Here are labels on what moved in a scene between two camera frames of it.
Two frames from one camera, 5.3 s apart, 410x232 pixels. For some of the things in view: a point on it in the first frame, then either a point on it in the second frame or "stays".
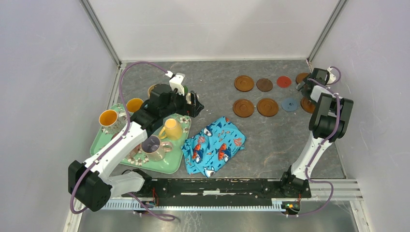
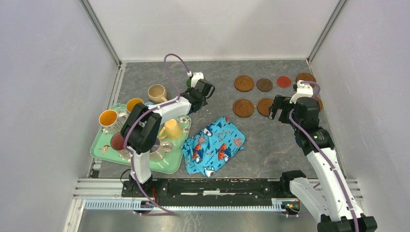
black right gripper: x=304 y=83 -> x=281 y=102
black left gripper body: x=178 y=105 -> x=203 y=102
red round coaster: x=284 y=81 stays
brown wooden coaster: x=267 y=107 stays
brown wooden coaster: x=300 y=76 stays
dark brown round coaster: x=264 y=84 stays
